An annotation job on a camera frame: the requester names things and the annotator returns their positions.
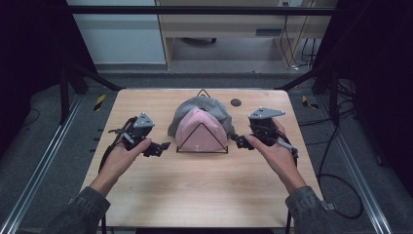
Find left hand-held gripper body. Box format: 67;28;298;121
122;111;156;151

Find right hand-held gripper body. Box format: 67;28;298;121
247;106;287;147

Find pink knit beanie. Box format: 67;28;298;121
174;106;229;153

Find black wire rack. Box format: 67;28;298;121
175;88;229;154

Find grey knit beanie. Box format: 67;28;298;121
167;96;236;137

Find person's left hand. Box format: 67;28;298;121
96;122;153;184

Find person's right hand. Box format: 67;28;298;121
244;117;299;184

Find yellow black striped tape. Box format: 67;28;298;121
93;94;107;112
301;95;319;110

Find white cabinet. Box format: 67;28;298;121
65;0;168;65

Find light wooden desk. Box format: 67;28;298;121
155;0;339;70

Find left hand-held gripper cable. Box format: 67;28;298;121
97;116;138;234

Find hand-held gripper cable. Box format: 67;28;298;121
259;125;300;234
97;116;138;234

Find right hand-held gripper cable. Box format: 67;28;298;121
259;125;300;234

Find black frame strut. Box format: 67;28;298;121
58;62;127;125
275;63;341;127

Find cables under wooden desk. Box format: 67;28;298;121
280;1;319;71

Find grey cable adapter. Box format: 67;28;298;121
320;200;337;212

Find black looped floor cable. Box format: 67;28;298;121
316;125;364;220

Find black horizontal frame bar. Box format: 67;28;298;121
65;5;339;17

